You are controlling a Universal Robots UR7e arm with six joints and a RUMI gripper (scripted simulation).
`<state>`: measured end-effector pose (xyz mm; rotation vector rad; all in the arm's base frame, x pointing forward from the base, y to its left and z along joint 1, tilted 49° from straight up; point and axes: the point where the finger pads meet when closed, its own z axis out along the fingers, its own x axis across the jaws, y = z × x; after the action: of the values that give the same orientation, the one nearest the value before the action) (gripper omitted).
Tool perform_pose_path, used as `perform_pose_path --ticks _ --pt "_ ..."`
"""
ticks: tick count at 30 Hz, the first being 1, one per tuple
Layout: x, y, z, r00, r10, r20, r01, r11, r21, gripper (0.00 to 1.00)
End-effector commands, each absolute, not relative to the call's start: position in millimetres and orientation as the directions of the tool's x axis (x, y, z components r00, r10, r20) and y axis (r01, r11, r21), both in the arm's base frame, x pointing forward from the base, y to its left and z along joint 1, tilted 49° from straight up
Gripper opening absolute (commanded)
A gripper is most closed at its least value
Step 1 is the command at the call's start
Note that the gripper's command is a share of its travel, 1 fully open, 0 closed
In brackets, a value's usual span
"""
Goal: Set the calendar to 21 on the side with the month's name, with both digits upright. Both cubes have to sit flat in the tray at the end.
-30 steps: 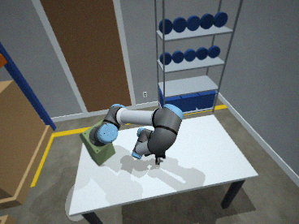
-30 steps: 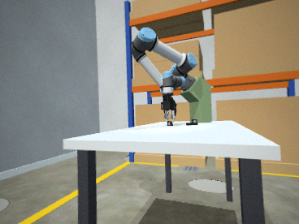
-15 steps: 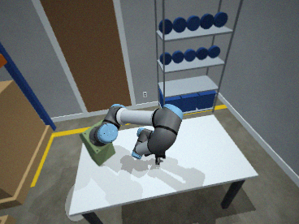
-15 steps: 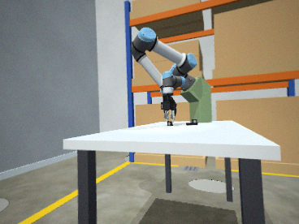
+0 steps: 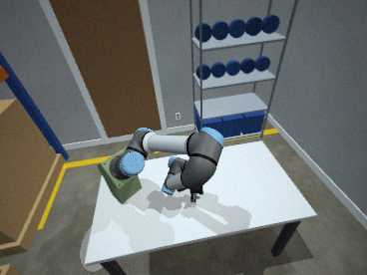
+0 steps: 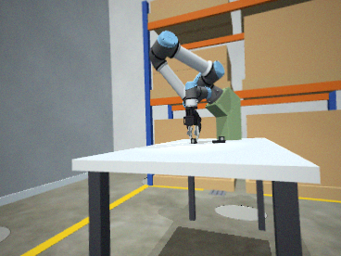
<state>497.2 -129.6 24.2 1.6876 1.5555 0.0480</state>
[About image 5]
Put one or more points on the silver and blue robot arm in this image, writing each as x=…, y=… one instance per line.
x=203, y=149

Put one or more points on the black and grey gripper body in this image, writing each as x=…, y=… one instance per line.
x=197, y=190

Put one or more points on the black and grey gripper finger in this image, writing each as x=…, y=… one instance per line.
x=194, y=197

